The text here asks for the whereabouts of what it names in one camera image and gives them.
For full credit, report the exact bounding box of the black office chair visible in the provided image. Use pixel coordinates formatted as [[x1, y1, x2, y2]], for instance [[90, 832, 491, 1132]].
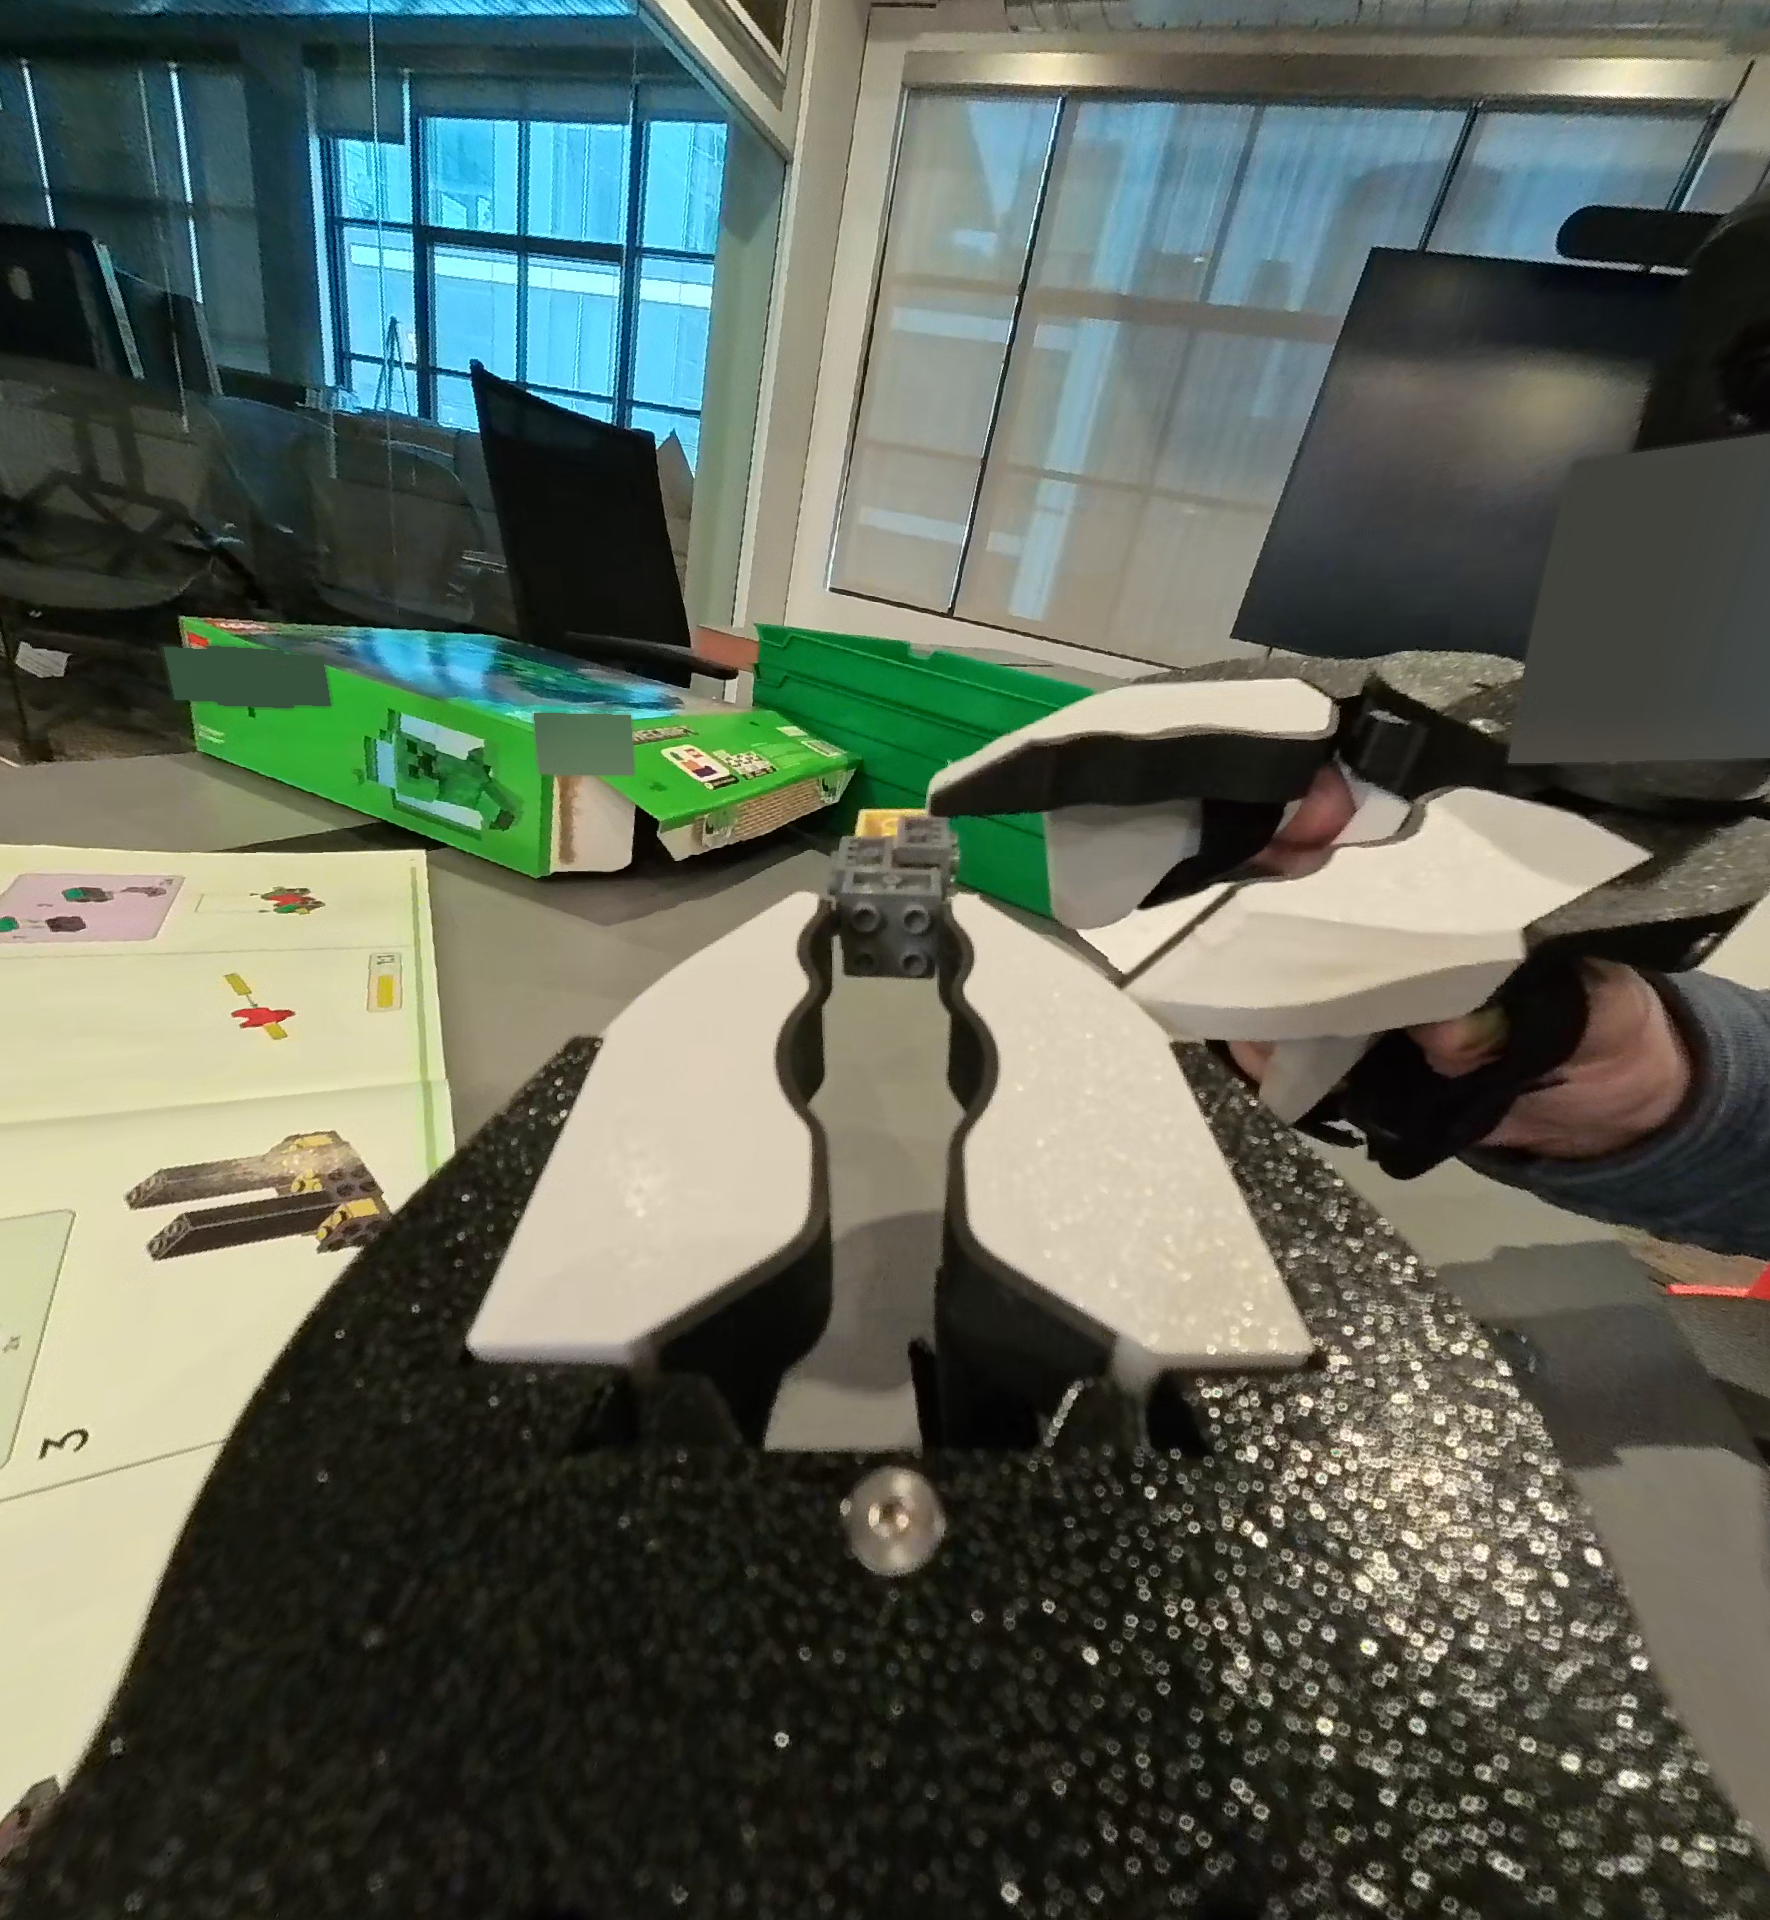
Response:
[[465, 356, 747, 695]]

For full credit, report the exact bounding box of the green toy brick box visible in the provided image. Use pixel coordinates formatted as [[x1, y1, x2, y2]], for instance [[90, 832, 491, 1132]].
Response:
[[175, 612, 861, 881]]

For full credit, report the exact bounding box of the building instruction booklet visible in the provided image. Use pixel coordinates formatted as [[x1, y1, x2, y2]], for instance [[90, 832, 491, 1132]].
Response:
[[0, 840, 458, 1528]]

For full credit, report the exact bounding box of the black computer monitor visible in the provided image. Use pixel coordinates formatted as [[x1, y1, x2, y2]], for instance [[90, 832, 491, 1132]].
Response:
[[1232, 243, 1699, 663]]

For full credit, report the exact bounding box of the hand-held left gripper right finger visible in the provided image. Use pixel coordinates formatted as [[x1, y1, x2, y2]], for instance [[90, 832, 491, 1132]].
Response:
[[948, 891, 1315, 1375]]

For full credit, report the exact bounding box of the distant dark monitor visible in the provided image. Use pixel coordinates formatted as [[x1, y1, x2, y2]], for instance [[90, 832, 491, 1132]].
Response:
[[0, 215, 144, 378]]

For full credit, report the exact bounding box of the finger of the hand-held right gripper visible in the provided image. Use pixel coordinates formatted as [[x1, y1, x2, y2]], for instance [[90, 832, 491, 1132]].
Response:
[[922, 674, 1348, 925], [1077, 784, 1654, 1038]]

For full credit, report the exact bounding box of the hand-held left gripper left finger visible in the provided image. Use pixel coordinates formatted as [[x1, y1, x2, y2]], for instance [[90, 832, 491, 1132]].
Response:
[[465, 889, 830, 1370]]

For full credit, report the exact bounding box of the black webcam bar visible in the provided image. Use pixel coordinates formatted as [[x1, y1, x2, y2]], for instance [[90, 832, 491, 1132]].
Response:
[[1553, 206, 1728, 276]]

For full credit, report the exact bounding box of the distant paned window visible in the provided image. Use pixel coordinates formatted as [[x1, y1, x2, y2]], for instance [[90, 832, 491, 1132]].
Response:
[[318, 116, 730, 439]]

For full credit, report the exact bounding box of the green plastic storage crate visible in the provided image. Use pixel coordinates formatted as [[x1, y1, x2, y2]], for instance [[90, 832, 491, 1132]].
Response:
[[748, 620, 1132, 918]]

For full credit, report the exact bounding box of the person's right hand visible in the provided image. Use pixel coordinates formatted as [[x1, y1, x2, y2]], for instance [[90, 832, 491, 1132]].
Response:
[[1422, 959, 1706, 1160]]

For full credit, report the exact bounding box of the grey and tan brick assembly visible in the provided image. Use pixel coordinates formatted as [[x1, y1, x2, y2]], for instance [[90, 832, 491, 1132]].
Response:
[[821, 810, 965, 987]]

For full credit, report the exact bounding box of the large window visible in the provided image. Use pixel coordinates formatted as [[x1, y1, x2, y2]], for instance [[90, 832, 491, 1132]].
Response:
[[827, 81, 1734, 663]]

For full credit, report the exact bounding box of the grey desk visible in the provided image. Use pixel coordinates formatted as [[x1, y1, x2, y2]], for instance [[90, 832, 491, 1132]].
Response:
[[0, 747, 1770, 1502]]

